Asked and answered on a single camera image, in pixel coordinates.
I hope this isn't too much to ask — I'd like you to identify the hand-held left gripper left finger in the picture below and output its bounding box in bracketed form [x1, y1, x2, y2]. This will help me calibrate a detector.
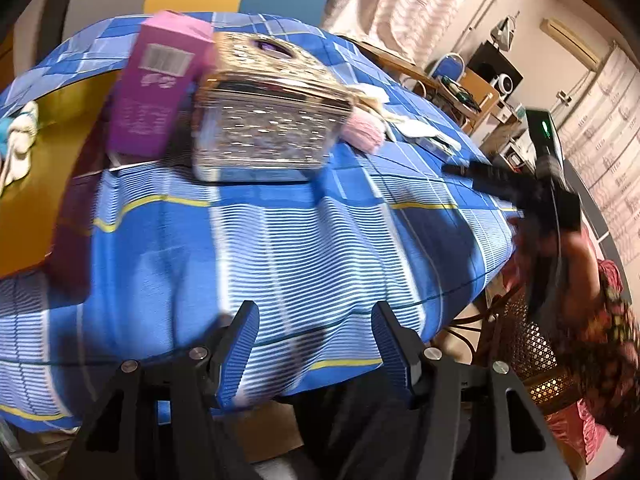
[57, 300, 261, 480]

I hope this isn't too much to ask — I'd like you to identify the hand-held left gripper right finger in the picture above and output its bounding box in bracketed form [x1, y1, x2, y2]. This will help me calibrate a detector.
[371, 301, 576, 480]

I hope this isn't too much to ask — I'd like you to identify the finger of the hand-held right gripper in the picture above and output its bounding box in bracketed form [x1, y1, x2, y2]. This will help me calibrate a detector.
[442, 161, 538, 213]

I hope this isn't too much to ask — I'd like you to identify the white wipes packet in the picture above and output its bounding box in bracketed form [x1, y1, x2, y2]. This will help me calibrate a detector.
[387, 116, 462, 157]

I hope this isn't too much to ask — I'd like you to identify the yellow storage box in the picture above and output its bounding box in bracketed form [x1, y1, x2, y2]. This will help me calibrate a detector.
[0, 72, 128, 301]

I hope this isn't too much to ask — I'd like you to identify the pile of colourful socks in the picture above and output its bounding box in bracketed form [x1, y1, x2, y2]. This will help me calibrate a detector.
[0, 101, 40, 197]

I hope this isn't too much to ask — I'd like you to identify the person's right forearm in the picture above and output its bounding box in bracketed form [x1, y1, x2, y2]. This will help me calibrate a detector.
[562, 227, 603, 321]

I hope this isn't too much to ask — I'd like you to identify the wooden desk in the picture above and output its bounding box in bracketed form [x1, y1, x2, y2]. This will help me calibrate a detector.
[340, 35, 523, 143]

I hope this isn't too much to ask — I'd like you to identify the black speaker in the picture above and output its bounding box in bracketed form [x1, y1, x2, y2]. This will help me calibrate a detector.
[467, 42, 524, 107]

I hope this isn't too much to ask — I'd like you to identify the blue chair back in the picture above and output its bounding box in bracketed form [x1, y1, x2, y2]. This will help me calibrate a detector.
[431, 52, 467, 82]

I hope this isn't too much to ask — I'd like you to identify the blue plaid blanket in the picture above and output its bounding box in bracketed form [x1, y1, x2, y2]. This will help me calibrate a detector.
[0, 10, 518, 433]

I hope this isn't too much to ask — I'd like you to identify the wicker chair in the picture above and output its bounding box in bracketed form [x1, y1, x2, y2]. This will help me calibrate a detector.
[480, 285, 578, 413]

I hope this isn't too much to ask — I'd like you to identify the pink fluffy sock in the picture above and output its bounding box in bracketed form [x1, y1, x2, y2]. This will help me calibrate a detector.
[339, 109, 387, 155]

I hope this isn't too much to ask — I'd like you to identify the cream cloth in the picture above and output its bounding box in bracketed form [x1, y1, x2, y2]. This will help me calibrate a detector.
[347, 82, 398, 123]

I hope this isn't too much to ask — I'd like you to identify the white air conditioner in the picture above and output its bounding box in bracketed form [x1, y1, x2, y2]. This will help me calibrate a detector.
[541, 18, 601, 68]

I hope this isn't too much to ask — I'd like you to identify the metal clothes rack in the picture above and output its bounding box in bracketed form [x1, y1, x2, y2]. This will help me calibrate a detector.
[465, 0, 536, 48]

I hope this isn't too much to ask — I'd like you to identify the silver glitter tissue box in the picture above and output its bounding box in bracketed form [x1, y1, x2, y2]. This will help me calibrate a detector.
[191, 31, 353, 183]

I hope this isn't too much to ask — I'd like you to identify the pink cardboard box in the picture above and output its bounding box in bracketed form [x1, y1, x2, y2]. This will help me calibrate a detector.
[105, 10, 217, 157]

